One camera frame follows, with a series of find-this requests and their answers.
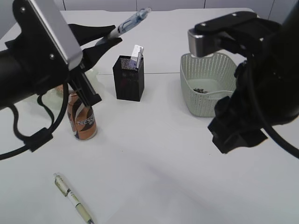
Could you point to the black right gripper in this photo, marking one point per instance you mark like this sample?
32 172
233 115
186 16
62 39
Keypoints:
267 84

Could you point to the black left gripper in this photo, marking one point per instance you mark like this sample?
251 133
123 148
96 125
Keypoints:
76 78

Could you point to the clear plastic ruler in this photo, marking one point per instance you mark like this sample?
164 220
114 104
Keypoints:
136 51

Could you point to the sugared bread bun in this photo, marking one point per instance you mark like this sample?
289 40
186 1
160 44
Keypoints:
59 89

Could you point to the small paper scrap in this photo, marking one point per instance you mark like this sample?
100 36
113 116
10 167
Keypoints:
199 90

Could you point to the silver grey grip pen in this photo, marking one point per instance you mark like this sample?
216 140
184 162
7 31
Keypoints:
139 57

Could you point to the blue grip white pen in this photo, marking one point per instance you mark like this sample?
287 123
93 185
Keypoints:
127 25

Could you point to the brown coffee drink bottle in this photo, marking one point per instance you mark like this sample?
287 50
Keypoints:
81 118

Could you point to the beige grip clear pen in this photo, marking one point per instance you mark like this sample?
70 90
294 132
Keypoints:
66 191

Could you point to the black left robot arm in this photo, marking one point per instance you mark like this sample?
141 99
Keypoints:
40 59

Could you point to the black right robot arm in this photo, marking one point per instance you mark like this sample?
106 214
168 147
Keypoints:
266 84

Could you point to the black mesh pen holder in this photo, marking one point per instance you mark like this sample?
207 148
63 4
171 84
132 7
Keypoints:
129 82

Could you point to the pale green woven basket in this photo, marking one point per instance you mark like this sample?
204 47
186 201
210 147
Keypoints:
206 80

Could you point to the pale green glass plate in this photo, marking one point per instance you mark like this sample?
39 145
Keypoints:
54 98

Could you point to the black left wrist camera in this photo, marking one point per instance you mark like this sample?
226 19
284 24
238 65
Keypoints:
48 16

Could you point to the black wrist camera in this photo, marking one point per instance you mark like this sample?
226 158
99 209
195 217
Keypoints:
205 37
48 16

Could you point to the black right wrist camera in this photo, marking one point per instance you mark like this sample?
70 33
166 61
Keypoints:
205 37

